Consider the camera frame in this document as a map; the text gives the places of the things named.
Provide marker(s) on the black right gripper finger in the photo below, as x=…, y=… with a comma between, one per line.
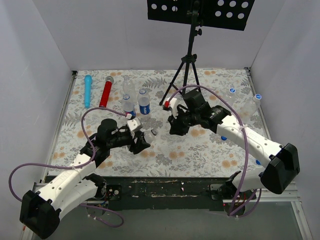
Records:
x=179, y=129
x=171, y=119

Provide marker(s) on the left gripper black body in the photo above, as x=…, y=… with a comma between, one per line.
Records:
x=137, y=143

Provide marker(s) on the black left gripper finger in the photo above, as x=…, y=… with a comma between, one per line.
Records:
x=139, y=137
x=138, y=147

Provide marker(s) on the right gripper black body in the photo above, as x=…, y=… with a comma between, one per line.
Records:
x=176, y=124

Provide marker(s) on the small black-label clear bottle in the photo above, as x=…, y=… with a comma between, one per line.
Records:
x=149, y=137

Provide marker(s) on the blue white bottle cap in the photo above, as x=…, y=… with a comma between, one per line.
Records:
x=232, y=90

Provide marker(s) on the clear Pocari bottle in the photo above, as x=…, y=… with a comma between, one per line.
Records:
x=250, y=107

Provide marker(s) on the blue Pocari Sweat cap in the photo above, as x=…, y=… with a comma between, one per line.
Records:
x=258, y=96

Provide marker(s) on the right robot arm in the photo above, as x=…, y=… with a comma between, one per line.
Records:
x=279, y=163

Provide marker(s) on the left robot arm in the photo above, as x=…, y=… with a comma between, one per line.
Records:
x=42, y=211

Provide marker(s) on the Pepsi bottle logo label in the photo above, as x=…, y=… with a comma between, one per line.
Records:
x=128, y=105

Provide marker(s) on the Pepsi bottle text label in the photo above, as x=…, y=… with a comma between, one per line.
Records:
x=143, y=99

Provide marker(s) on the tall clear plastic bottle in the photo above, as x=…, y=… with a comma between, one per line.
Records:
x=128, y=87

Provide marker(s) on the floral tablecloth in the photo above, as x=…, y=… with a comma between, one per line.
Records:
x=200, y=153

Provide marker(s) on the red glitter toy microphone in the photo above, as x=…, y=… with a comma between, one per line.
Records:
x=109, y=80

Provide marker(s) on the blue toy microphone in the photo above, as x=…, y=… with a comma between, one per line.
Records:
x=87, y=90

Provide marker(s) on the black music stand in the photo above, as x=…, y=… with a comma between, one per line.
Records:
x=221, y=14

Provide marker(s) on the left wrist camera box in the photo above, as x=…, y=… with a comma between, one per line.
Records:
x=134, y=125

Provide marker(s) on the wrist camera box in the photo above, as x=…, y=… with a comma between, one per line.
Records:
x=134, y=125
x=171, y=105

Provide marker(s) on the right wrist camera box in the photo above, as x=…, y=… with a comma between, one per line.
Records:
x=171, y=105

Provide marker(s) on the black table front rail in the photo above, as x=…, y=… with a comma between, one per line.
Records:
x=141, y=193

